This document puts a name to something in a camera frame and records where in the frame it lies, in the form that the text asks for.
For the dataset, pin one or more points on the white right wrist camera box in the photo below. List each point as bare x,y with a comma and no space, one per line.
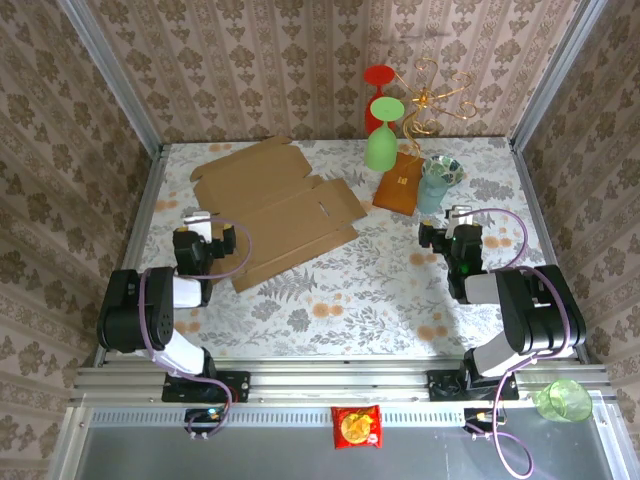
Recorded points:
459,215

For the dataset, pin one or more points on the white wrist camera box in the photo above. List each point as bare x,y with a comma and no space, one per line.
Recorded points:
459,215
199,222

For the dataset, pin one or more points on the floral table cover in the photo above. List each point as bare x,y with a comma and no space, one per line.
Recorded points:
350,300

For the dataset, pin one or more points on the red plastic goblet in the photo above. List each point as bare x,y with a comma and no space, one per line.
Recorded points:
377,75

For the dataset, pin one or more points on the aluminium corner post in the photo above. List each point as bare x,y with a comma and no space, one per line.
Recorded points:
557,75
110,75

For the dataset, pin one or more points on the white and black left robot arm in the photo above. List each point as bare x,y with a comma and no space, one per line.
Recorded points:
190,292

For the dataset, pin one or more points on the red snack packet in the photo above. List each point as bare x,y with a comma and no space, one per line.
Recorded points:
356,426

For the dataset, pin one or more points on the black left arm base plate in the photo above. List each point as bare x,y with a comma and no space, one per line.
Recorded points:
235,386

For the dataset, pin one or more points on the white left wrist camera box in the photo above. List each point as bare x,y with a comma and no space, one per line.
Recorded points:
199,222

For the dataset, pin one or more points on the aluminium cross rail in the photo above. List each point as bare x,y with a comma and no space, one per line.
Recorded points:
340,382

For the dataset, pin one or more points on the green plastic goblet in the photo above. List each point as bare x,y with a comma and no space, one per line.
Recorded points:
381,147

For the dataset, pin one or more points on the orange brown envelope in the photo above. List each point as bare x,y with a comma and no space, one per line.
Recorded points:
397,187

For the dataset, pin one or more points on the brown cardboard box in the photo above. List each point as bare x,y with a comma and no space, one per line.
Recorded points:
280,215

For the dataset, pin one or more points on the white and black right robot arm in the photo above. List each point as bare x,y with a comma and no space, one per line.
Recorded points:
500,350

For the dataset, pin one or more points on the light blue cup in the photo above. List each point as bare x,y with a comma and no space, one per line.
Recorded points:
430,197

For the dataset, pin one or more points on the grey metal tray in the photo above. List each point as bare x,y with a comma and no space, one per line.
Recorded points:
300,460

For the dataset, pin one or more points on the small black circuit board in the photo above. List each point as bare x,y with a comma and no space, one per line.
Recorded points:
477,416
202,415

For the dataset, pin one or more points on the aluminium side rail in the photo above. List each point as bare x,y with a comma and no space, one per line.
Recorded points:
520,160
151,175

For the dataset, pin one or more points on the clear green plastic cup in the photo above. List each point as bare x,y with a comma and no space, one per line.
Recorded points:
565,400

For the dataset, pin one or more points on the green patterned bowl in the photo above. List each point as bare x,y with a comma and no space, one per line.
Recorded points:
445,167

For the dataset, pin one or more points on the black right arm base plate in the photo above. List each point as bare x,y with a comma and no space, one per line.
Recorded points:
442,385

